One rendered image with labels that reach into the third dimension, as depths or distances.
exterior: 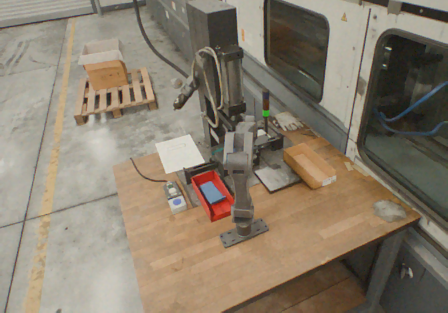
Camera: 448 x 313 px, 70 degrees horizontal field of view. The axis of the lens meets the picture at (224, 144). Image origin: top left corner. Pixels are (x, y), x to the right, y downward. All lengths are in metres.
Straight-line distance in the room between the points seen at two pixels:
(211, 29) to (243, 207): 0.71
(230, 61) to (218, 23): 0.15
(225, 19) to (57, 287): 2.06
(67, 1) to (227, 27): 9.27
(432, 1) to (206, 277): 1.21
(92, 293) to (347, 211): 1.74
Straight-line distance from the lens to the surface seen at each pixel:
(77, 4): 10.49
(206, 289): 1.22
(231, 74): 1.34
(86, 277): 2.57
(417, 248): 1.69
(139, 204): 1.54
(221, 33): 1.36
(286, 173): 1.56
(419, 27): 1.34
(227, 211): 1.38
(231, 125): 1.43
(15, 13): 10.72
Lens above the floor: 1.94
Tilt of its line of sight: 35 degrees down
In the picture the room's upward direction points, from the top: 6 degrees counter-clockwise
